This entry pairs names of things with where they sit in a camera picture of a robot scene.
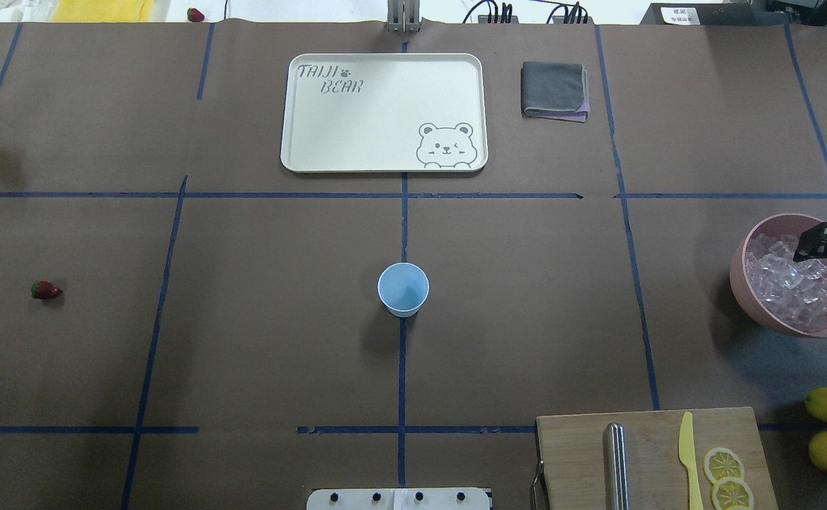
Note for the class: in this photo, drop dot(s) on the pink bowl of ice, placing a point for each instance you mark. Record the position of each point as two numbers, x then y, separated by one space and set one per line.
774 291

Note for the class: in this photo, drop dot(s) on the light blue plastic cup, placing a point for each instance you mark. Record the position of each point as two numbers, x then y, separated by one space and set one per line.
403 288

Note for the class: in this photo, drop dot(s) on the yellow plastic knife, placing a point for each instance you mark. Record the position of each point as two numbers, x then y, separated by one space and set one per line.
687 457

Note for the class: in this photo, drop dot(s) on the wooden cutting board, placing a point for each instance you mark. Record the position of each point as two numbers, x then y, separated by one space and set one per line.
573 451

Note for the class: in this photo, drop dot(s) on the folded grey cloth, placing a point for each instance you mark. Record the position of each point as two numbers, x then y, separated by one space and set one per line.
555 91

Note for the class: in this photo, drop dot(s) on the cream bear serving tray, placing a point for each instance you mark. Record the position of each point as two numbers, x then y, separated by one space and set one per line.
384 113

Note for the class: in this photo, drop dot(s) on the strawberry beyond table edge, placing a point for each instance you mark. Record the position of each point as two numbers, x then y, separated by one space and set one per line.
194 15

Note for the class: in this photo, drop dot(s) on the red strawberry on table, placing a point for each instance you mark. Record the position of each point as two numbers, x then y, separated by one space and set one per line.
45 290

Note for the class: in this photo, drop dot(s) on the yellow cloth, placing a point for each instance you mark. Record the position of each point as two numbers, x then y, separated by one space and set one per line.
102 11

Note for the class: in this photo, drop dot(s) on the steel handled knife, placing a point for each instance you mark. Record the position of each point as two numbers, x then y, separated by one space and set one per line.
615 465

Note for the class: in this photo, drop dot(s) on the aluminium frame post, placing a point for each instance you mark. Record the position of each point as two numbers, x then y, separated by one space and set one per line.
404 16

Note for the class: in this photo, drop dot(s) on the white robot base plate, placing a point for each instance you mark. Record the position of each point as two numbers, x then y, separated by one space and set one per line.
401 498

